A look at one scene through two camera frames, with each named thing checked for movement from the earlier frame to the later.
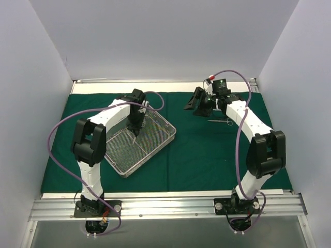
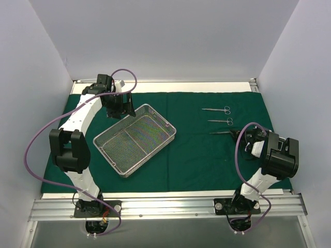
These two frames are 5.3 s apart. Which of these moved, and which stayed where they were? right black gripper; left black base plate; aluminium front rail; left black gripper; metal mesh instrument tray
Moved: right black gripper; left black gripper
Stayed: metal mesh instrument tray; left black base plate; aluminium front rail
